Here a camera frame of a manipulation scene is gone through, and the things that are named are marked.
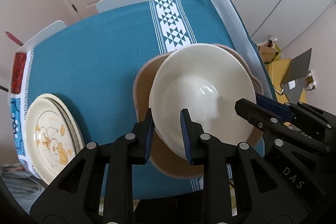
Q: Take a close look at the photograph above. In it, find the pink square bowl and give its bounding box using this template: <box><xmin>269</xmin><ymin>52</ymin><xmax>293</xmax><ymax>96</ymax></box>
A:
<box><xmin>133</xmin><ymin>44</ymin><xmax>264</xmax><ymax>179</ymax></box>

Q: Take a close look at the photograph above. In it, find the large yellow duck plate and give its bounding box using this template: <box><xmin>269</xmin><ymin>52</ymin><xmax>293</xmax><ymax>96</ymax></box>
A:
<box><xmin>37</xmin><ymin>93</ymin><xmax>85</xmax><ymax>153</ymax></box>

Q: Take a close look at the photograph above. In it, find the cream round bowl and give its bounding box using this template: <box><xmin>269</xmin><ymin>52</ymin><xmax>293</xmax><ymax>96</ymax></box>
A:
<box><xmin>149</xmin><ymin>43</ymin><xmax>256</xmax><ymax>159</ymax></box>

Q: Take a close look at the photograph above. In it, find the small duck pattern plate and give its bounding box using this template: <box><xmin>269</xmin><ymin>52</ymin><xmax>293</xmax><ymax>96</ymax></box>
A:
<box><xmin>25</xmin><ymin>98</ymin><xmax>77</xmax><ymax>184</ymax></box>

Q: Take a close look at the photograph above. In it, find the teal tablecloth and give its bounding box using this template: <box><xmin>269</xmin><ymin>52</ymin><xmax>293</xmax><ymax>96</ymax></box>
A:
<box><xmin>24</xmin><ymin>0</ymin><xmax>266</xmax><ymax>201</ymax></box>

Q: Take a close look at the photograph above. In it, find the light blue clothing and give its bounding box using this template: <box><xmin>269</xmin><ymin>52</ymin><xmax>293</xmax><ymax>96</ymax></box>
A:
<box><xmin>1</xmin><ymin>163</ymin><xmax>45</xmax><ymax>214</ymax></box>

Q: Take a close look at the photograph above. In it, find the black clothes rack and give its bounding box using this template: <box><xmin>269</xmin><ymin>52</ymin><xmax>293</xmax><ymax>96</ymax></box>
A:
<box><xmin>0</xmin><ymin>85</ymin><xmax>9</xmax><ymax>93</ymax></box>

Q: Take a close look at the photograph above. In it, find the pink mop handle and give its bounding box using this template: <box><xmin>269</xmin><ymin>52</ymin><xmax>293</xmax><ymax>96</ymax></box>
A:
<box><xmin>5</xmin><ymin>31</ymin><xmax>23</xmax><ymax>47</ymax></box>

